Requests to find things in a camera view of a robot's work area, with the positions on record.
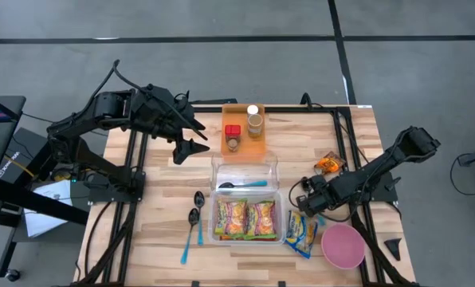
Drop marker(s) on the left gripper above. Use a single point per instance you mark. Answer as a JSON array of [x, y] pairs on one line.
[[171, 123]]

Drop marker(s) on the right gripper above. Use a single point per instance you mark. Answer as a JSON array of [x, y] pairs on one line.
[[315, 201]]

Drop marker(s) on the dark all-purpose seasoning jar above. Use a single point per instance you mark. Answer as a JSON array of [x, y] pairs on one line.
[[232, 144]]

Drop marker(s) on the green edged ramen pack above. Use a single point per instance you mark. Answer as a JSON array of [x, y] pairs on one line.
[[261, 219], [231, 218]]

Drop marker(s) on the white lid bagel seasoning jar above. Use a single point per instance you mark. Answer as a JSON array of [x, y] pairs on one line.
[[252, 109]]

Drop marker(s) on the orange chicken ramen pack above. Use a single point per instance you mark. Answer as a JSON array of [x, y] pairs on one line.
[[233, 238]]

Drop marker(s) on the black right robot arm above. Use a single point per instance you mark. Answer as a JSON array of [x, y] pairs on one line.
[[381, 167]]

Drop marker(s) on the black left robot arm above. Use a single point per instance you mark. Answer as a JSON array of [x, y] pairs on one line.
[[102, 107]]

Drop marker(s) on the blue yellow ramen pack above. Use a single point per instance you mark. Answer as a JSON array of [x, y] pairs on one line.
[[299, 235]]

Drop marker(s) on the orange snack packet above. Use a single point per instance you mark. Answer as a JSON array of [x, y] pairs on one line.
[[330, 163]]

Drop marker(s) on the orange translucent tray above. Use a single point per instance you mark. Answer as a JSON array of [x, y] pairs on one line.
[[241, 153]]

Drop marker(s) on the pink bowl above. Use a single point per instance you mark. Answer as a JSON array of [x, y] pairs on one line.
[[343, 247]]

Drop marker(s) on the small clear plastic bin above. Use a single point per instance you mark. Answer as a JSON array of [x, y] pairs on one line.
[[245, 171]]

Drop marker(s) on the large clear plastic bin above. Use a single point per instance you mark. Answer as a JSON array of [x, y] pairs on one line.
[[211, 215]]

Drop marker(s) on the white paper sheet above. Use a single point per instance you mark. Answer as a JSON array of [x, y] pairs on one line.
[[50, 199]]

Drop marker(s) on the black side desk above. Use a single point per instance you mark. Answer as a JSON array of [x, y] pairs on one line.
[[42, 203]]

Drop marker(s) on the black control box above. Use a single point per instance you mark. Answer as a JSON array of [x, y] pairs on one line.
[[22, 151]]

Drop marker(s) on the black metal table frame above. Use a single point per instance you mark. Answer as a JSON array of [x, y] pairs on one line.
[[293, 108]]

